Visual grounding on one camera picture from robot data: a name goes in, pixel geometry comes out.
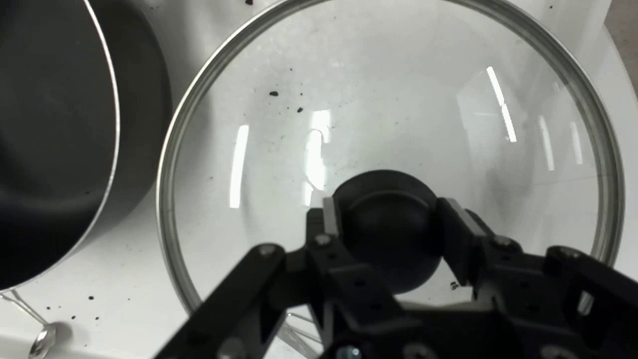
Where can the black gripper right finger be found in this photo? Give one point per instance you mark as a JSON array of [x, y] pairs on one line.
[[531, 272]]

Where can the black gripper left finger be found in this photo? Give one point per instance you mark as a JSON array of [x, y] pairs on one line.
[[280, 280]]

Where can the glass lid with black knob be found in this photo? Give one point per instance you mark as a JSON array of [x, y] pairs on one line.
[[399, 101]]

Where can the black cooking pot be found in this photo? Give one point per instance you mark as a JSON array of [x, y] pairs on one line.
[[53, 133]]

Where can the metal measuring spoon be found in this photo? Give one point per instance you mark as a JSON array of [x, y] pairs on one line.
[[51, 338]]

